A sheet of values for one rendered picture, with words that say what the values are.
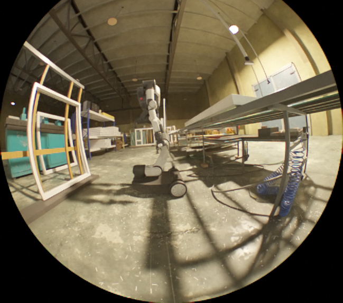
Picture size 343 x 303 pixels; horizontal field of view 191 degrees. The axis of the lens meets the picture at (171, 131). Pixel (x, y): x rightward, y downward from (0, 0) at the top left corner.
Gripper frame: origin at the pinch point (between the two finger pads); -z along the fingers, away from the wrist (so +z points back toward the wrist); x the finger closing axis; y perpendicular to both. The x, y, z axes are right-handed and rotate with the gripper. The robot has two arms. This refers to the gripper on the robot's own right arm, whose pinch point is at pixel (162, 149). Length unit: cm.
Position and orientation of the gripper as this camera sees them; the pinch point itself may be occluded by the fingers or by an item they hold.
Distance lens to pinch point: 110.2
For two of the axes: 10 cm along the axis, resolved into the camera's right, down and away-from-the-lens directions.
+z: -2.8, -9.6, 0.3
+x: 9.6, -2.7, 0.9
